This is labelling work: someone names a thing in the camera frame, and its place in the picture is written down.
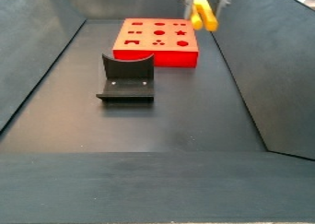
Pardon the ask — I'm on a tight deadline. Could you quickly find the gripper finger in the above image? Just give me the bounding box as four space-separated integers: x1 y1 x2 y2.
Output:
215 0 231 17
181 0 193 19

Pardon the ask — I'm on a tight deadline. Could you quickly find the yellow two-prong peg object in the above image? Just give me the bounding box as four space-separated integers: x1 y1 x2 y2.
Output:
189 0 219 31

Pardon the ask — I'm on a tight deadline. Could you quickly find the red foam shape board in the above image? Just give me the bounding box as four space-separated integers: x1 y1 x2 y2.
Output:
112 18 199 68

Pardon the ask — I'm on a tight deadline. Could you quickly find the black curved fixture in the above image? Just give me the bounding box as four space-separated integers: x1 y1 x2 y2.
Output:
96 54 155 102

